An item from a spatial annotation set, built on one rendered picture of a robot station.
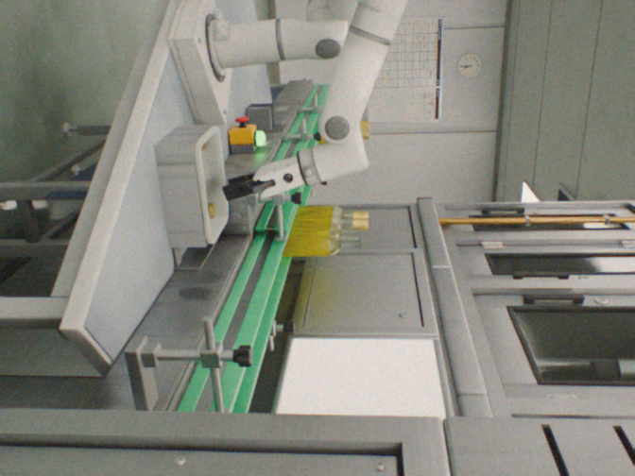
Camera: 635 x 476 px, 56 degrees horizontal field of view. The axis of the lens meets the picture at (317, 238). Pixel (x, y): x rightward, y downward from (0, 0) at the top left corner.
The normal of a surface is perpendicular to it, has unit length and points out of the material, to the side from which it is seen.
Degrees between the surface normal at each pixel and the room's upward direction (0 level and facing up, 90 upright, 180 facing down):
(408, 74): 90
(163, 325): 90
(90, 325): 0
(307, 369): 90
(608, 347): 90
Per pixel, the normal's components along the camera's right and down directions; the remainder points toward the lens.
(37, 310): -0.08, -0.59
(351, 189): -0.08, 0.40
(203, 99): -0.05, 0.81
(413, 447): -0.04, -0.92
